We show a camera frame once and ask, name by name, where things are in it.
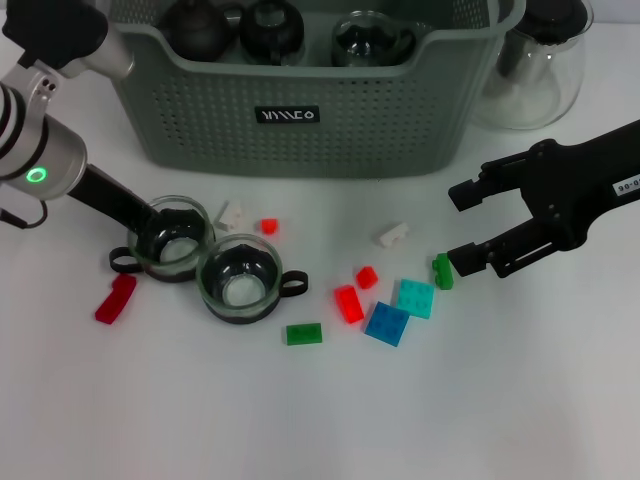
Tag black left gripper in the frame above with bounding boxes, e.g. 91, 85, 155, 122
69, 164, 164, 236

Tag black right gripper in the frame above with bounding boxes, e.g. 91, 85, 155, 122
445, 118, 640, 279

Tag glass teacup black base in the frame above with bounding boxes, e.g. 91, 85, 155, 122
239, 0, 307, 66
108, 194, 217, 285
330, 9, 419, 68
195, 235, 310, 325

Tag grey-green perforated storage bin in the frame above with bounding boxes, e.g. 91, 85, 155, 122
99, 0, 529, 180

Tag green toy brick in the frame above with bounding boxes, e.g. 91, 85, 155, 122
431, 252, 455, 290
285, 322, 324, 346

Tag white toy brick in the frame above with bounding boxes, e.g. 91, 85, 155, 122
374, 222, 410, 249
215, 200, 255, 232

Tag dark red curved toy brick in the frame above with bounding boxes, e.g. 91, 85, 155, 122
93, 273, 138, 326

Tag teal square toy plate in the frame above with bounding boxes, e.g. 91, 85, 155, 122
397, 278, 436, 320

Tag blue square toy plate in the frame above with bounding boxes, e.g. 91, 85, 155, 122
363, 301, 411, 347

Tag red slope toy brick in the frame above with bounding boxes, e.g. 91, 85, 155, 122
333, 284, 365, 325

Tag glass carafe black lid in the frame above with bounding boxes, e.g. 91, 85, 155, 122
469, 0, 595, 132

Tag black ceramic teapot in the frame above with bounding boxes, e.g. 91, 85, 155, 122
158, 0, 246, 64

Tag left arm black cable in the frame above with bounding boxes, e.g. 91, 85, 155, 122
0, 199, 49, 230

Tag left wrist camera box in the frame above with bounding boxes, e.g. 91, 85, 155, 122
0, 0, 137, 81

